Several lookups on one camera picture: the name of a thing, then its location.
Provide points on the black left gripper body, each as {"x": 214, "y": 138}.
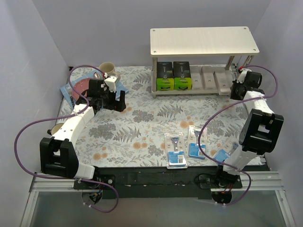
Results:
{"x": 116, "y": 101}

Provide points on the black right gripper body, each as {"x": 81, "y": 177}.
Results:
{"x": 236, "y": 90}

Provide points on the white Harry's box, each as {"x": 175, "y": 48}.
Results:
{"x": 222, "y": 83}
{"x": 208, "y": 78}
{"x": 196, "y": 78}

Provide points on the black green Gillette Labs box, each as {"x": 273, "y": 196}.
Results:
{"x": 165, "y": 76}

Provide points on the clear blue razor blister pack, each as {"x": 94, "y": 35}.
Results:
{"x": 175, "y": 151}

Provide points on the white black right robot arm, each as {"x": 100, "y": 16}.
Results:
{"x": 260, "y": 132}

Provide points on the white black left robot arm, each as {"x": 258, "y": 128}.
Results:
{"x": 57, "y": 153}

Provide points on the pink dotted plate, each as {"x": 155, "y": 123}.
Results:
{"x": 80, "y": 86}

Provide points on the blue checked cloth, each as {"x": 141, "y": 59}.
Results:
{"x": 119, "y": 87}

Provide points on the beige ceramic mug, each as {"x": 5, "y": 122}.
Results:
{"x": 109, "y": 69}

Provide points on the silver fork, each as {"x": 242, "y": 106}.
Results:
{"x": 69, "y": 91}

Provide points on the cream enamel cup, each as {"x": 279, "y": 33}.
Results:
{"x": 52, "y": 132}

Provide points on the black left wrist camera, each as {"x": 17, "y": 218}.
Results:
{"x": 96, "y": 88}

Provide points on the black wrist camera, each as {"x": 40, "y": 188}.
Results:
{"x": 253, "y": 79}
{"x": 96, "y": 88}

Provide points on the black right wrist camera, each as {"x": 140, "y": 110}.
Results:
{"x": 253, "y": 79}

